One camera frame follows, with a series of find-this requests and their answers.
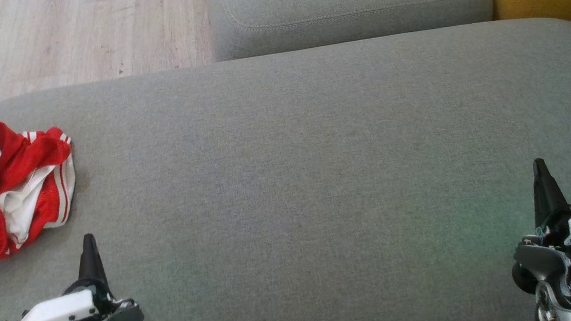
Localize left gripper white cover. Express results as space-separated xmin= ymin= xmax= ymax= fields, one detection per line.
xmin=0 ymin=229 xmax=145 ymax=321

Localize red Bulls basketball jersey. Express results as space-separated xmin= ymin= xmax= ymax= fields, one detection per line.
xmin=0 ymin=125 xmax=83 ymax=265

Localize large grey sofa seat cushion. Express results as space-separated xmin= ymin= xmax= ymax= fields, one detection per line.
xmin=0 ymin=14 xmax=571 ymax=321

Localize small grey sofa cushion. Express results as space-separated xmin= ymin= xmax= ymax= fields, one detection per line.
xmin=207 ymin=0 xmax=496 ymax=63

